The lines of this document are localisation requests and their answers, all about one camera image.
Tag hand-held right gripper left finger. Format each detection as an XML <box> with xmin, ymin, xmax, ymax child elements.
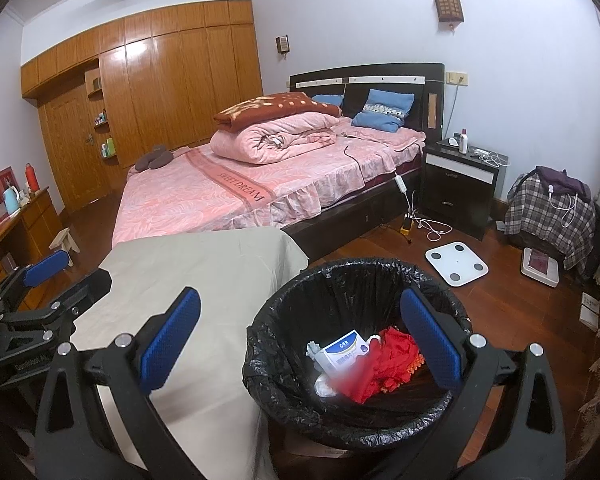
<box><xmin>35</xmin><ymin>286</ymin><xmax>202</xmax><ymax>480</ymax></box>

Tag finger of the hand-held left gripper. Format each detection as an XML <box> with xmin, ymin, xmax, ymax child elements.
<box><xmin>0</xmin><ymin>249</ymin><xmax>71</xmax><ymax>311</ymax></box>
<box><xmin>0</xmin><ymin>267</ymin><xmax>113</xmax><ymax>341</ymax></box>

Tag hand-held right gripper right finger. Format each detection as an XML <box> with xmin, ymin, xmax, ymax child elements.
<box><xmin>400</xmin><ymin>287</ymin><xmax>567</xmax><ymax>480</ymax></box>

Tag red cloth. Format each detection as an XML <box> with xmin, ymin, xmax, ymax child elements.
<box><xmin>347</xmin><ymin>327</ymin><xmax>426</xmax><ymax>403</ymax></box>

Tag white and blue box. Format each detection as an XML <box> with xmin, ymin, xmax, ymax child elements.
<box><xmin>307</xmin><ymin>329</ymin><xmax>373</xmax><ymax>376</ymax></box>

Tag white plastic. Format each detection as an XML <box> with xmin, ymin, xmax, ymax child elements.
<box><xmin>314</xmin><ymin>375</ymin><xmax>341</xmax><ymax>397</ymax></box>

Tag black-lined trash bin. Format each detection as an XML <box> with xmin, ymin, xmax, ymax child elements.
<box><xmin>242</xmin><ymin>257</ymin><xmax>473</xmax><ymax>453</ymax></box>

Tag small wooden stool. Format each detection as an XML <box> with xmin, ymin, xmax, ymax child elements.
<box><xmin>49</xmin><ymin>227</ymin><xmax>80</xmax><ymax>256</ymax></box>

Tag wooden cabinet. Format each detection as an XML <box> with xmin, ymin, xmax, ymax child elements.
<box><xmin>0</xmin><ymin>187</ymin><xmax>63</xmax><ymax>311</ymax></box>

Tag light blue kettle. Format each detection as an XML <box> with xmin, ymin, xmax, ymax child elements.
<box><xmin>2</xmin><ymin>186</ymin><xmax>22</xmax><ymax>216</ymax></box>

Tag white bathroom scale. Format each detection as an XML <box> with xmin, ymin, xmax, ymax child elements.
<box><xmin>425</xmin><ymin>241</ymin><xmax>490</xmax><ymax>288</ymax></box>

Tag grey-covered table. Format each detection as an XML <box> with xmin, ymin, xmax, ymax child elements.
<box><xmin>70</xmin><ymin>227</ymin><xmax>308</xmax><ymax>480</ymax></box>

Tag white and red flat box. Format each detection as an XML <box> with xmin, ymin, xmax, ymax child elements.
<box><xmin>520</xmin><ymin>246</ymin><xmax>562</xmax><ymax>288</ymax></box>

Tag black nightstand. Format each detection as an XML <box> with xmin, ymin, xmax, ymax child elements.
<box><xmin>421</xmin><ymin>137</ymin><xmax>506</xmax><ymax>241</ymax></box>

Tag grey neck pillow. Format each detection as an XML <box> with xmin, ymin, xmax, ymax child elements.
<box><xmin>134</xmin><ymin>145</ymin><xmax>172</xmax><ymax>171</ymax></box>

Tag white paper booklet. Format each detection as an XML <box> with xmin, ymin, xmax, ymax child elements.
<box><xmin>578</xmin><ymin>292</ymin><xmax>600</xmax><ymax>332</ymax></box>

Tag bed with pink sheet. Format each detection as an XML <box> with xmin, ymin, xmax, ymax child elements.
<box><xmin>111</xmin><ymin>127</ymin><xmax>427</xmax><ymax>251</ymax></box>

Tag plaid bag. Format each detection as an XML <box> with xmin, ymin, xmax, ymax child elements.
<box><xmin>504</xmin><ymin>170</ymin><xmax>597</xmax><ymax>273</ymax></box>

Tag purple cloth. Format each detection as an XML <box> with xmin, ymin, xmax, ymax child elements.
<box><xmin>535</xmin><ymin>165</ymin><xmax>592</xmax><ymax>206</ymax></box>

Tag blue pillow with patterned band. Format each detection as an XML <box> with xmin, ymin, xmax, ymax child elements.
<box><xmin>351</xmin><ymin>89</ymin><xmax>415</xmax><ymax>133</ymax></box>

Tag pink folded quilt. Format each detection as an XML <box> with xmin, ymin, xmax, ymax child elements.
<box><xmin>210</xmin><ymin>112</ymin><xmax>338</xmax><ymax>163</ymax></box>

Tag wooden wardrobe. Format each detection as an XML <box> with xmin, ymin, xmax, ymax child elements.
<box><xmin>20</xmin><ymin>0</ymin><xmax>263</xmax><ymax>216</ymax></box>

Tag dark headboard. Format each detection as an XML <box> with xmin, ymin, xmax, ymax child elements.
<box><xmin>289</xmin><ymin>63</ymin><xmax>446</xmax><ymax>142</ymax></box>

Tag red-brown folded blanket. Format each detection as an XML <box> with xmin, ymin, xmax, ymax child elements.
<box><xmin>213</xmin><ymin>92</ymin><xmax>342</xmax><ymax>128</ymax></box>

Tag white floor cable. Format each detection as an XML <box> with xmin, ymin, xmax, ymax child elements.
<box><xmin>407</xmin><ymin>192</ymin><xmax>453</xmax><ymax>242</ymax></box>

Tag white charger cable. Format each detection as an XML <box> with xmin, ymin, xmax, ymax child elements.
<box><xmin>547</xmin><ymin>185</ymin><xmax>578</xmax><ymax>233</ymax></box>

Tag white charger with cable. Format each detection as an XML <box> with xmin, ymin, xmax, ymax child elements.
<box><xmin>472</xmin><ymin>147</ymin><xmax>510</xmax><ymax>167</ymax></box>

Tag large wooden wall lamp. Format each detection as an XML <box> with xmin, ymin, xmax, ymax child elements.
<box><xmin>434</xmin><ymin>0</ymin><xmax>465</xmax><ymax>26</ymax></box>

